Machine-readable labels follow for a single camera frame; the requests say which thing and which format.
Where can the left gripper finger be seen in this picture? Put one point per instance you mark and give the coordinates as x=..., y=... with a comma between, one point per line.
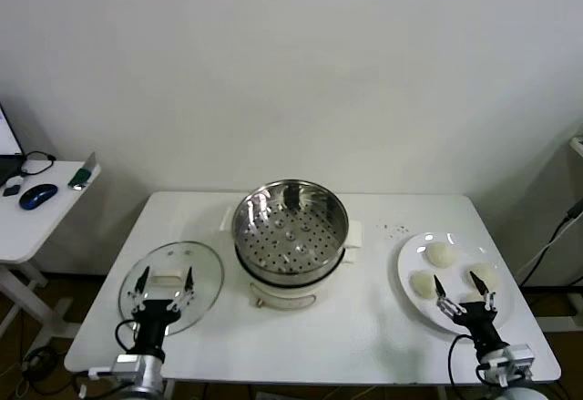
x=186, y=293
x=136, y=297

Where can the white steamed baozi bun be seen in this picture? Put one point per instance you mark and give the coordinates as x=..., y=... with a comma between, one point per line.
x=483, y=273
x=439, y=255
x=422, y=285
x=473, y=297

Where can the blue black computer mouse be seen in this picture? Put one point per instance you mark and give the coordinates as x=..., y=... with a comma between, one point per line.
x=37, y=196

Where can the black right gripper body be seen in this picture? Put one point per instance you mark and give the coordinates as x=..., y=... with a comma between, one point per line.
x=478, y=322

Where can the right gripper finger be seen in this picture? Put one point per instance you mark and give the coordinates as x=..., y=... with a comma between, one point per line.
x=488, y=300
x=445, y=304

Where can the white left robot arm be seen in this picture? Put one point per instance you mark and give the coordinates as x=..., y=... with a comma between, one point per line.
x=150, y=379

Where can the white side table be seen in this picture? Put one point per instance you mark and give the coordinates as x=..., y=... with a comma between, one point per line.
x=41, y=231

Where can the scattered dark crumbs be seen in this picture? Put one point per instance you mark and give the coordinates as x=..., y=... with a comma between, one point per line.
x=391, y=229

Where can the white electric cooking pot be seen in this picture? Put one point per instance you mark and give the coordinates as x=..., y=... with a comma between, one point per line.
x=282, y=297

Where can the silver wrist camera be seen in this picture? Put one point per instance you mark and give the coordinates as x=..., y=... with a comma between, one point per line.
x=125, y=366
x=520, y=355

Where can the small black flat object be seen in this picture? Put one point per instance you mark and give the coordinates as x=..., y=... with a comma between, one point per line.
x=11, y=190

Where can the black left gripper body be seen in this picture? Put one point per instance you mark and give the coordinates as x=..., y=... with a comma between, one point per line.
x=152, y=327

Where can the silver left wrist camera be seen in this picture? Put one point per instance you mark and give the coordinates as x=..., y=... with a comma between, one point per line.
x=125, y=366

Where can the green and silver tool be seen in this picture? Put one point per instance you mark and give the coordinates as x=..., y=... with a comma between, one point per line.
x=82, y=176

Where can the white round plate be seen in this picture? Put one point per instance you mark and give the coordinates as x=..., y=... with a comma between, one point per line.
x=455, y=281

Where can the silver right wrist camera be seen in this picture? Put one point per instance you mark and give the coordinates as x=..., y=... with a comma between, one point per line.
x=520, y=355

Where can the black laptop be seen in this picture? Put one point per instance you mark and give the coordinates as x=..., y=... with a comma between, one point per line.
x=7, y=167

